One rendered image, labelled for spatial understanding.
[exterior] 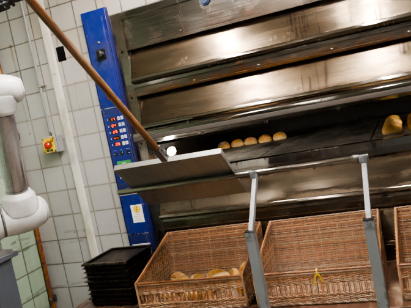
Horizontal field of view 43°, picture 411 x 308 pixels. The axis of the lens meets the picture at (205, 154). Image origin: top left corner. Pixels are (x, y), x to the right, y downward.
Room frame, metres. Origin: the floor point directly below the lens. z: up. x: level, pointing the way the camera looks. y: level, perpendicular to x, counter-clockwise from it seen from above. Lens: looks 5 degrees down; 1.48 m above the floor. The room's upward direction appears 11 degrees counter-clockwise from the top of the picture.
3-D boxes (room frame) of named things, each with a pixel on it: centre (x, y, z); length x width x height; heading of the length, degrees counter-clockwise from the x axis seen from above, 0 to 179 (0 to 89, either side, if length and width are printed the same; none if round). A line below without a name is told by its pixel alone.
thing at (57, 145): (3.13, 0.89, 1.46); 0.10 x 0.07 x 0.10; 68
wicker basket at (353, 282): (2.37, -0.43, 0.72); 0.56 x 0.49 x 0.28; 70
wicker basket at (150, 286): (2.58, 0.12, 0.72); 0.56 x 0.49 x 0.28; 70
